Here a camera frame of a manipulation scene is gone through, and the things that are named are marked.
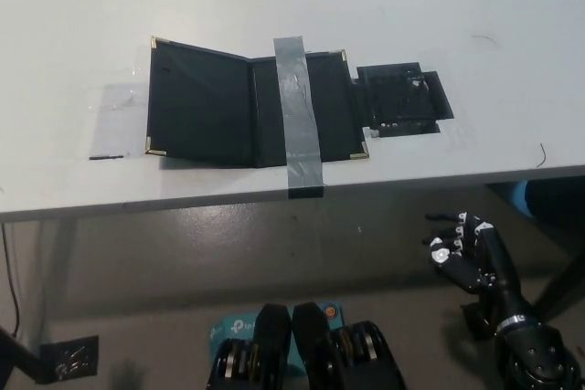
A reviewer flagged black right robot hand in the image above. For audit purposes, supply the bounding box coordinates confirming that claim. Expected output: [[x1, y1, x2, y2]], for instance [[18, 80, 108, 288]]
[[420, 210, 534, 332]]

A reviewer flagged black diary with gold corners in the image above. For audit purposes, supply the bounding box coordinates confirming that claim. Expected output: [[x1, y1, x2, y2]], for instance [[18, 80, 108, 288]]
[[145, 35, 370, 168]]

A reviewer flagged blue object under desk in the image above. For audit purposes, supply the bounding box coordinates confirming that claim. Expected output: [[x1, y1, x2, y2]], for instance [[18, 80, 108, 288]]
[[510, 182, 534, 217]]

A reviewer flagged black slanted desk leg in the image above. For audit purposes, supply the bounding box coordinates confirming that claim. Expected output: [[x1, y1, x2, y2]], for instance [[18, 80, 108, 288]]
[[529, 225, 585, 322]]

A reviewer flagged black tape patch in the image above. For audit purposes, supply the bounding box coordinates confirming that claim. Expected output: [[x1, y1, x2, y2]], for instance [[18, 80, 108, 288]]
[[350, 60, 454, 139]]

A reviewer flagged teal tp-link box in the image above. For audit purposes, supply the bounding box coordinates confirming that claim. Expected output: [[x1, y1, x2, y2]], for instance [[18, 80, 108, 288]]
[[208, 314, 303, 375]]

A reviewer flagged clear plastic sheet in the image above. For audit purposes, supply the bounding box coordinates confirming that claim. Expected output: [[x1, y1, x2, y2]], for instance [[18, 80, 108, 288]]
[[86, 68, 152, 161]]

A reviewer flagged grey duct tape strip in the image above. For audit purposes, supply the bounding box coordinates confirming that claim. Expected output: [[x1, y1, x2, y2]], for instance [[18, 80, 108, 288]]
[[272, 36, 326, 200]]

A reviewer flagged thin black cable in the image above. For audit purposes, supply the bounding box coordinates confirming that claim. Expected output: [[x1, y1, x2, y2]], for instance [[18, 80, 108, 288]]
[[0, 224, 22, 336]]

